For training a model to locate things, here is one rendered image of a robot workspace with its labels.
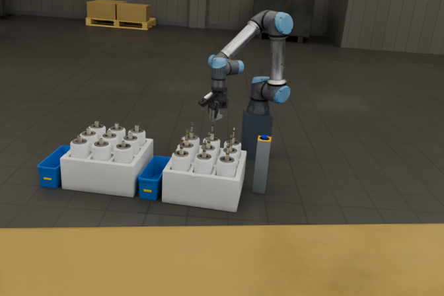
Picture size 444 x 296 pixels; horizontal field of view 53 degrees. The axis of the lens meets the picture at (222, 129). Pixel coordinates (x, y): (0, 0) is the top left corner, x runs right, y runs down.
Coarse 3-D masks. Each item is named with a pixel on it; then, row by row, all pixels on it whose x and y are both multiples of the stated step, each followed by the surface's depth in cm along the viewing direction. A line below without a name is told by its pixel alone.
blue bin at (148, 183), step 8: (152, 160) 249; (160, 160) 254; (168, 160) 253; (144, 168) 236; (152, 168) 250; (160, 168) 255; (144, 176) 236; (152, 176) 251; (160, 176) 229; (144, 184) 227; (152, 184) 226; (160, 184) 231; (144, 192) 229; (152, 192) 228; (160, 192) 236
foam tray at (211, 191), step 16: (240, 160) 241; (176, 176) 222; (192, 176) 221; (208, 176) 220; (224, 176) 221; (240, 176) 226; (176, 192) 225; (192, 192) 224; (208, 192) 222; (224, 192) 221; (240, 192) 242; (208, 208) 225; (224, 208) 224
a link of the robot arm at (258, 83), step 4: (252, 80) 275; (256, 80) 272; (260, 80) 271; (264, 80) 271; (252, 84) 275; (256, 84) 273; (260, 84) 271; (264, 84) 270; (252, 88) 276; (256, 88) 273; (260, 88) 271; (252, 92) 276; (256, 92) 274; (260, 92) 271; (252, 96) 277; (256, 96) 275; (260, 96) 274
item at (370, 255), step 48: (0, 240) 31; (48, 240) 31; (96, 240) 31; (144, 240) 32; (192, 240) 32; (240, 240) 33; (288, 240) 33; (336, 240) 33; (384, 240) 34; (432, 240) 34; (0, 288) 26; (48, 288) 27; (96, 288) 27; (144, 288) 27; (192, 288) 27; (240, 288) 28; (288, 288) 28; (336, 288) 28; (384, 288) 29; (432, 288) 29
